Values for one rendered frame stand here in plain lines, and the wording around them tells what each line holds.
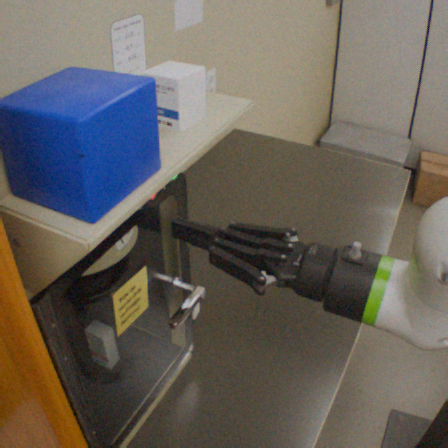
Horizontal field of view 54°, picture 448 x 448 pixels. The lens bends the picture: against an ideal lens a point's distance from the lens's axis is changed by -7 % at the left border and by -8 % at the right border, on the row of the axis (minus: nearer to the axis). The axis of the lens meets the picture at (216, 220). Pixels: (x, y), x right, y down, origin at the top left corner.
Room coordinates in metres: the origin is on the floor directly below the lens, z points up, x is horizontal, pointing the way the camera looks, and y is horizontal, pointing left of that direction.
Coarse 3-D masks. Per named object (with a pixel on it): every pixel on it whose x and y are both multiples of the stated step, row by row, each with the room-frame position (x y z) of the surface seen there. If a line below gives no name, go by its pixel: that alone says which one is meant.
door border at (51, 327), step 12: (48, 300) 0.34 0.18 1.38; (48, 312) 0.33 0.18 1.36; (48, 324) 0.33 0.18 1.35; (48, 336) 0.32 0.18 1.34; (60, 336) 0.34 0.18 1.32; (60, 348) 0.33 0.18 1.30; (60, 360) 0.33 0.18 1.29; (72, 372) 0.34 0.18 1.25; (72, 384) 0.33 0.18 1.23; (72, 408) 0.32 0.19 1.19; (84, 408) 0.33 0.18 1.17; (84, 420) 0.33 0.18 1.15; (84, 432) 0.32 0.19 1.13; (96, 432) 0.34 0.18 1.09; (96, 444) 0.33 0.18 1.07
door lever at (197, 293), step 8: (176, 280) 0.55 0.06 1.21; (176, 288) 0.55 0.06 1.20; (184, 288) 0.54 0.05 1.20; (192, 288) 0.54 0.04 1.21; (200, 288) 0.54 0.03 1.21; (192, 296) 0.52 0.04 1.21; (200, 296) 0.52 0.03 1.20; (184, 304) 0.50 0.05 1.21; (192, 304) 0.50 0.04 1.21; (176, 312) 0.49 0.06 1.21; (184, 312) 0.49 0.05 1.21; (176, 320) 0.47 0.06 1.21; (176, 328) 0.46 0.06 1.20
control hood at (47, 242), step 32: (224, 96) 0.57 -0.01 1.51; (160, 128) 0.47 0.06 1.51; (192, 128) 0.47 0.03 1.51; (224, 128) 0.48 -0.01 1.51; (192, 160) 0.42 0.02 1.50; (32, 224) 0.30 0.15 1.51; (64, 224) 0.29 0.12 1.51; (96, 224) 0.29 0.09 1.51; (32, 256) 0.31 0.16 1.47; (64, 256) 0.29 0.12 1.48; (32, 288) 0.31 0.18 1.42
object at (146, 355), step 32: (160, 192) 0.54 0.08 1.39; (128, 224) 0.47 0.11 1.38; (160, 224) 0.53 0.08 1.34; (96, 256) 0.41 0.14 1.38; (128, 256) 0.46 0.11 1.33; (160, 256) 0.52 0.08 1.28; (64, 288) 0.36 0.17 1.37; (96, 288) 0.40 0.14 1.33; (160, 288) 0.52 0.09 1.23; (64, 320) 0.35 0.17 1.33; (96, 320) 0.39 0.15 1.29; (160, 320) 0.51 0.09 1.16; (96, 352) 0.38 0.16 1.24; (128, 352) 0.43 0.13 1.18; (160, 352) 0.50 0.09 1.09; (96, 384) 0.37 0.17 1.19; (128, 384) 0.42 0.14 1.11; (160, 384) 0.49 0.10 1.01; (96, 416) 0.35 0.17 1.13; (128, 416) 0.40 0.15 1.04
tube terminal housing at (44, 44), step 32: (0, 0) 0.37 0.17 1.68; (32, 0) 0.40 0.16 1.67; (64, 0) 0.44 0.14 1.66; (96, 0) 0.48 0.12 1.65; (128, 0) 0.52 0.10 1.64; (160, 0) 0.58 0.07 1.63; (0, 32) 0.37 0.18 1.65; (32, 32) 0.40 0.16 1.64; (64, 32) 0.43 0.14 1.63; (96, 32) 0.47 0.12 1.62; (160, 32) 0.58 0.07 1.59; (0, 64) 0.36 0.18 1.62; (32, 64) 0.39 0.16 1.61; (64, 64) 0.43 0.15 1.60; (96, 64) 0.47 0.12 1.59; (0, 96) 0.36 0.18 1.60; (0, 160) 0.34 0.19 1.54; (0, 192) 0.34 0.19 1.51
